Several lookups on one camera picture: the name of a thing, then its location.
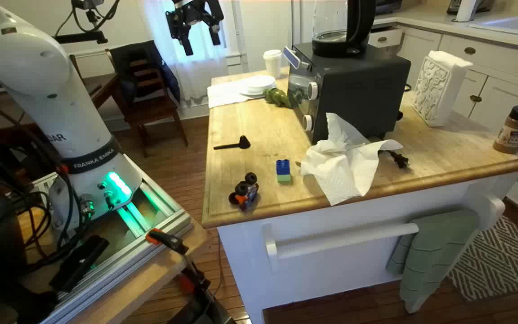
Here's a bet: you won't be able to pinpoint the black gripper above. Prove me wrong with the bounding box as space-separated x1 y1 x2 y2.
165 0 225 57

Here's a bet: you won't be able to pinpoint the toaster oven door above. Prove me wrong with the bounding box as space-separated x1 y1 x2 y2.
287 71 314 133

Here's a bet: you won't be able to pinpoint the black toaster oven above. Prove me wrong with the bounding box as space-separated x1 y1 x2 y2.
283 41 412 146

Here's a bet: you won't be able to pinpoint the window with white curtain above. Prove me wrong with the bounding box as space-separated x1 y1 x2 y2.
137 0 247 108

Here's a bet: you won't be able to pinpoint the white cloth napkin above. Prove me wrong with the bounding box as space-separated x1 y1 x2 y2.
207 78 265 109

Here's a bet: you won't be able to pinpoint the wooden chair with dark jacket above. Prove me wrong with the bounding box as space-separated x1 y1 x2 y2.
106 40 189 159

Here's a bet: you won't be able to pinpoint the stack of white plates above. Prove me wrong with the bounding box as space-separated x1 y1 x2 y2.
239 74 277 98

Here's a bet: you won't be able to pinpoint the white paper cup with lid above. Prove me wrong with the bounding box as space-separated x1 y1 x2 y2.
263 49 283 80

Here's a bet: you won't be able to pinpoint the green toy vegetable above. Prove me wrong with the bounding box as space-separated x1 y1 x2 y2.
262 87 292 109

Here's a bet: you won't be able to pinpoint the dark wooden table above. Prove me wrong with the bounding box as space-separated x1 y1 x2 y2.
0 54 121 135

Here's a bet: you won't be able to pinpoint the black measuring scoop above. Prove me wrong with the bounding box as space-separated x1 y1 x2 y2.
213 135 252 151

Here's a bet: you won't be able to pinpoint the toy car with black wheels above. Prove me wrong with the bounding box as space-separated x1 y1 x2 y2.
228 171 260 212

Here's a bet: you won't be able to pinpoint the white open drawer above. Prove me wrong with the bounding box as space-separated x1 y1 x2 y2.
369 24 404 50

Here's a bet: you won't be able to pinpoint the crumpled white paper towel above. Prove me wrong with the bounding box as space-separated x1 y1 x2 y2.
300 112 404 207

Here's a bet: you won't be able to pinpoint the orange and black clamp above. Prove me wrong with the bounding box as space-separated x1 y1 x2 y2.
146 228 237 324

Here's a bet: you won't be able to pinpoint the wooden robot stand with rails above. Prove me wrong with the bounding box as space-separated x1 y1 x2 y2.
0 153 210 324

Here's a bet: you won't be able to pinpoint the white ornate napkin holder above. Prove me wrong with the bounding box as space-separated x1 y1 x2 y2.
411 50 474 128

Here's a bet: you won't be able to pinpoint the white towel rod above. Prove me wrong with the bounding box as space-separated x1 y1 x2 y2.
262 195 506 273

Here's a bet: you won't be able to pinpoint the black power brick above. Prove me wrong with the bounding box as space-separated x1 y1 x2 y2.
49 234 110 293

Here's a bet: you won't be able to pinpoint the white paper towel roll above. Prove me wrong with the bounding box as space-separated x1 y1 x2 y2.
455 0 478 23

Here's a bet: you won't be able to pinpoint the white kitchen cabinets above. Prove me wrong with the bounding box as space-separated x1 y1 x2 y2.
369 4 518 225

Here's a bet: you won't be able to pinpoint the white sink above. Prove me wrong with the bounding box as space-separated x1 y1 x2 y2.
468 13 518 40

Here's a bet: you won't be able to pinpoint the green hanging towel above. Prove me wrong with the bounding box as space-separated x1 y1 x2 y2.
385 209 480 315

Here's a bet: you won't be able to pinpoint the brown spread jar black lid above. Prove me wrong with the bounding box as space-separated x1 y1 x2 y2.
492 105 518 155

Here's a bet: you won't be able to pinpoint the patterned grey rug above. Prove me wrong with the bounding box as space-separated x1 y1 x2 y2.
447 215 518 302

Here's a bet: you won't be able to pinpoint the toaster oven door handle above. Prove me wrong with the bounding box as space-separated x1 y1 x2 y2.
283 46 300 70

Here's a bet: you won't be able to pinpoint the camera on mount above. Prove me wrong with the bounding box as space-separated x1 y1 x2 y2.
54 0 121 45

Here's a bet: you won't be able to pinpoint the glass kettle with black handle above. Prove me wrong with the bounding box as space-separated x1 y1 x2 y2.
311 0 377 59

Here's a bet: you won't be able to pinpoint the black cable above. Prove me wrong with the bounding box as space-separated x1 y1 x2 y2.
0 171 89 276

